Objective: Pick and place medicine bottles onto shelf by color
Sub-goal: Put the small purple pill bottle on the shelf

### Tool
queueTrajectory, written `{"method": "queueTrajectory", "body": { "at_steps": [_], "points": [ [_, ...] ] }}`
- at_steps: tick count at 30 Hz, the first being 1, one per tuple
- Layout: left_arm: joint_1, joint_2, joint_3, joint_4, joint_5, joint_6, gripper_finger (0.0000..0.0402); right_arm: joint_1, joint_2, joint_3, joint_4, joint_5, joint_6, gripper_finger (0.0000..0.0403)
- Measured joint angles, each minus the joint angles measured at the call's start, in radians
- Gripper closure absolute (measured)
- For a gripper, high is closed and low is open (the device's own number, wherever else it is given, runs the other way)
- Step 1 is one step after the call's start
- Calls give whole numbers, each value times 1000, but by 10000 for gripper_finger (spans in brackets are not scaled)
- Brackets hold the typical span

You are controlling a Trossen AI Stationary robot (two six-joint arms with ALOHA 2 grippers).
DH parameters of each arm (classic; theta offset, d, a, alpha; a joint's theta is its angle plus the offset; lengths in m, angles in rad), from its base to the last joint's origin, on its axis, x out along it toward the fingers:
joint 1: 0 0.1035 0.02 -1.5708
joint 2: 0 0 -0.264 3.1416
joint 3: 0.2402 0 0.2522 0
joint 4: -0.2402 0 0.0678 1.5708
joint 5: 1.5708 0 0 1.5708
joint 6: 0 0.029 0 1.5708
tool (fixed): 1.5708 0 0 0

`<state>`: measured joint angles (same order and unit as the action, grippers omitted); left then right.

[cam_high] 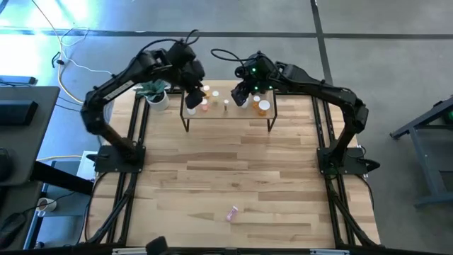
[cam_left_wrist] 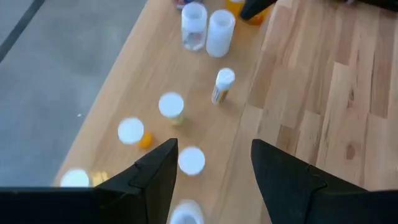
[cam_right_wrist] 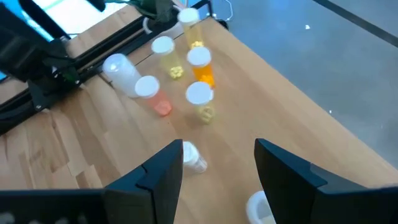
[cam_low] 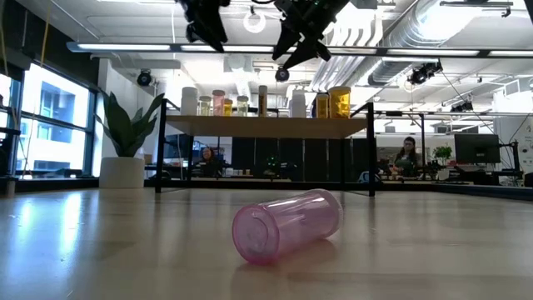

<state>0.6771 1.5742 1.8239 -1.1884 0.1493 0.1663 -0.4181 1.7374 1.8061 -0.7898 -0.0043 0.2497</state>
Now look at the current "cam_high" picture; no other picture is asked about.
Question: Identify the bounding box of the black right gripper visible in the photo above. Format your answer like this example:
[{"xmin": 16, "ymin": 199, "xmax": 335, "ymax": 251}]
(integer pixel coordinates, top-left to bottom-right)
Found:
[{"xmin": 231, "ymin": 78, "xmax": 263, "ymax": 107}]

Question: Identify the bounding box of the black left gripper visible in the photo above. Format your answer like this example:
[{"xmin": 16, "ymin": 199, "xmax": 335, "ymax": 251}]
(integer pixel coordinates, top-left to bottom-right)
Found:
[{"xmin": 182, "ymin": 59, "xmax": 207, "ymax": 110}]

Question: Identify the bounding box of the large amber bottle white cap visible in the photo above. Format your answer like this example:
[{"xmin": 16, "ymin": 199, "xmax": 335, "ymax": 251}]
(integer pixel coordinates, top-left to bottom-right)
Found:
[{"xmin": 257, "ymin": 99, "xmax": 271, "ymax": 117}]

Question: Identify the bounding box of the snake plant white pot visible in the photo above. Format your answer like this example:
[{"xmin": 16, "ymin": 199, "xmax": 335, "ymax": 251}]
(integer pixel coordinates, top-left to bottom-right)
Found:
[{"xmin": 135, "ymin": 78, "xmax": 171, "ymax": 112}]

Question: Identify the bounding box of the white box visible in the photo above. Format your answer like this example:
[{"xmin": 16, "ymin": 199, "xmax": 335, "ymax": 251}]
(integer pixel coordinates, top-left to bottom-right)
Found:
[{"xmin": 76, "ymin": 150, "xmax": 100, "ymax": 181}]

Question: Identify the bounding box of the black flat device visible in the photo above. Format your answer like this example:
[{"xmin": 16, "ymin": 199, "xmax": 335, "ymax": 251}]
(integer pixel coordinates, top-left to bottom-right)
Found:
[{"xmin": 0, "ymin": 75, "xmax": 38, "ymax": 86}]

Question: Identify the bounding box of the black side desk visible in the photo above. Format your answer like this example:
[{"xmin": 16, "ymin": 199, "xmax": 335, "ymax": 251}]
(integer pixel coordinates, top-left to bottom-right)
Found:
[{"xmin": 0, "ymin": 86, "xmax": 61, "ymax": 187}]

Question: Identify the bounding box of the white paper cup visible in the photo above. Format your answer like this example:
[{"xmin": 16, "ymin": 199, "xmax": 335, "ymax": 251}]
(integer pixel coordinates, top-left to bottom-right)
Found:
[{"xmin": 36, "ymin": 197, "xmax": 57, "ymax": 217}]

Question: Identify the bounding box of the grey metal table stand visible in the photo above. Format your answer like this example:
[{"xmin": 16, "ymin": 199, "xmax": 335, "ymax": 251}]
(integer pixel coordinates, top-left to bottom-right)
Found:
[{"xmin": 391, "ymin": 97, "xmax": 453, "ymax": 208}]

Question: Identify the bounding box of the wooden shelf black frame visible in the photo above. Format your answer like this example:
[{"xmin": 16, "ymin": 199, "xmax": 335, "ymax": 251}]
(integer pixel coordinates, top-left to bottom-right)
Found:
[{"xmin": 179, "ymin": 74, "xmax": 279, "ymax": 133}]

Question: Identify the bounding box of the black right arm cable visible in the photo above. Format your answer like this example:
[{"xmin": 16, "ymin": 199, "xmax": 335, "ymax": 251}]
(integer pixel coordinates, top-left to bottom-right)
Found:
[{"xmin": 211, "ymin": 48, "xmax": 248, "ymax": 67}]

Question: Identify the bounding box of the black aluminium rig frame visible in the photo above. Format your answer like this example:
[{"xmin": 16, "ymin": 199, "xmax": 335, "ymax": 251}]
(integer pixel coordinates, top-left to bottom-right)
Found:
[{"xmin": 81, "ymin": 79, "xmax": 382, "ymax": 255}]

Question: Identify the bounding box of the white floor cable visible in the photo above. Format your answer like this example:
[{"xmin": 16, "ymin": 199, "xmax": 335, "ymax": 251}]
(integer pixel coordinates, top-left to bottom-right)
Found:
[{"xmin": 59, "ymin": 26, "xmax": 122, "ymax": 91}]

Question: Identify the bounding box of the yellow floor cable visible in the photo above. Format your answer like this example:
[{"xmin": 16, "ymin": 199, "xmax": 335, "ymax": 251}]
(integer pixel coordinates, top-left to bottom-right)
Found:
[{"xmin": 30, "ymin": 0, "xmax": 107, "ymax": 106}]

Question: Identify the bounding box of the silver aluminium bracket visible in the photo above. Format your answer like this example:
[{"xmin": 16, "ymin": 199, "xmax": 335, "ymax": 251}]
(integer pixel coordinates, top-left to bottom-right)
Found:
[
  {"xmin": 310, "ymin": 249, "xmax": 350, "ymax": 255},
  {"xmin": 112, "ymin": 247, "xmax": 153, "ymax": 255}
]

